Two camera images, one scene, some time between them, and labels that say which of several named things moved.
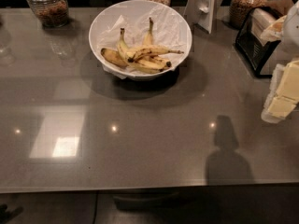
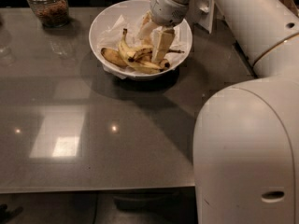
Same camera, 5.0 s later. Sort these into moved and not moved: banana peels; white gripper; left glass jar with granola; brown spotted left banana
Moved: white gripper
Not moved: brown spotted left banana; banana peels; left glass jar with granola
